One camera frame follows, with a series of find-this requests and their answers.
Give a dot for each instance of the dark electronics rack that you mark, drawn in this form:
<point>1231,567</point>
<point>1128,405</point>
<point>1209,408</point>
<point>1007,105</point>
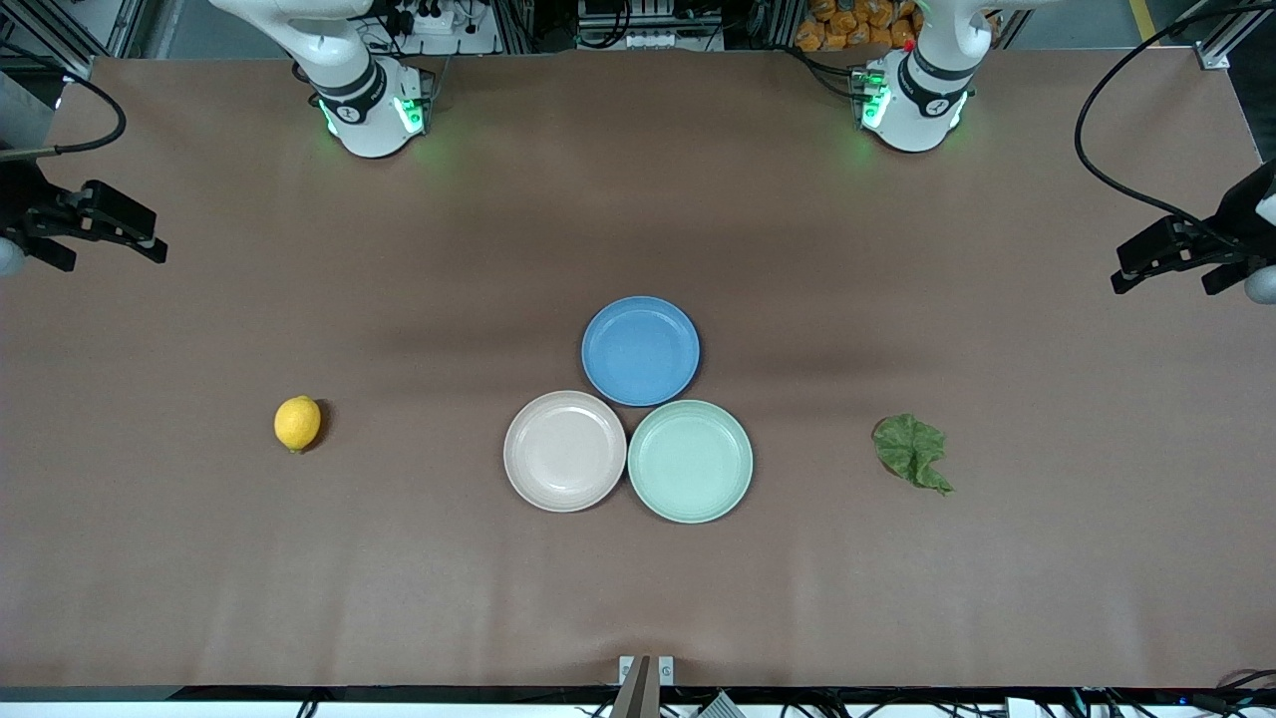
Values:
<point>648,20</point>

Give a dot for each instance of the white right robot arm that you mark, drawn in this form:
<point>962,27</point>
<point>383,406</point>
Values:
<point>359,110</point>

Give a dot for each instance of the aluminium frame profile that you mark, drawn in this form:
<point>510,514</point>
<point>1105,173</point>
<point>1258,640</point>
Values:
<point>78,68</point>
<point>1214,55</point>

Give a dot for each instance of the bag of oranges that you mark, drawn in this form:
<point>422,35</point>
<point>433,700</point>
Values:
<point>847,25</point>

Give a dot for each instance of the green lettuce leaf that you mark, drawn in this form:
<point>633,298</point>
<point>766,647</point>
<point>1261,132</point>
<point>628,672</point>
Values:
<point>907,444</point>

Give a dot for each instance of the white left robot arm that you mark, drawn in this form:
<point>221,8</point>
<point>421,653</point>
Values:
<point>912,110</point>

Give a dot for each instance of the brown camera mount post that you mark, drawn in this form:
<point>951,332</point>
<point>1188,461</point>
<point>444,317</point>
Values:
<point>638,688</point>

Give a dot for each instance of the blue plate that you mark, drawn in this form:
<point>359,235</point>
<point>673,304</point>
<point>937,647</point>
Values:
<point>638,349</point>

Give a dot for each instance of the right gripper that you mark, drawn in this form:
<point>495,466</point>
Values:
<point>22,204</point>

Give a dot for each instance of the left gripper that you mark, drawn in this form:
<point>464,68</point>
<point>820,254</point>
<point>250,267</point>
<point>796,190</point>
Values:
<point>1236,218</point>

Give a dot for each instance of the white panel with plugs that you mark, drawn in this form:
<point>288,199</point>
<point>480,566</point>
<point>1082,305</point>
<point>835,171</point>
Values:
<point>469,40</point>

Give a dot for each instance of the beige plate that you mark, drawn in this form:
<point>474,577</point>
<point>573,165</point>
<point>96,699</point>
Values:
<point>563,454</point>

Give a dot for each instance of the grey ribbed block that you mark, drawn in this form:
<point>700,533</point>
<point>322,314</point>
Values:
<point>720,708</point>

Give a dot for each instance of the yellow lemon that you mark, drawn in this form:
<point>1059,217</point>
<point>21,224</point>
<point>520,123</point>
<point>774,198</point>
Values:
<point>297,424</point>

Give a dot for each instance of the mint green plate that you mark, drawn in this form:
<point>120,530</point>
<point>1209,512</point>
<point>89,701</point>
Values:
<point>690,461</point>

